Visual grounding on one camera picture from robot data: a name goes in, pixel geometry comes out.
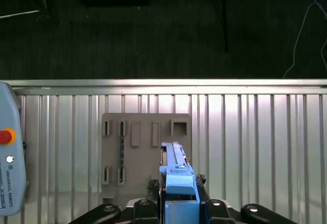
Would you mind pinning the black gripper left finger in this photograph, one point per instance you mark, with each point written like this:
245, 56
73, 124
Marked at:
143, 213

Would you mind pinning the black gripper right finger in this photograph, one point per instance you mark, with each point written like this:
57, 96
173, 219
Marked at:
217, 213

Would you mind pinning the hard disk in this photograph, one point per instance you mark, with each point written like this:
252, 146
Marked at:
178, 185

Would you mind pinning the grey parts rack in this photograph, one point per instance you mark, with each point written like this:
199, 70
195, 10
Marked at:
143, 162

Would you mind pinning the pale blue teach pendant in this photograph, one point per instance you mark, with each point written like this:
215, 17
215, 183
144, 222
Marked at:
12, 111

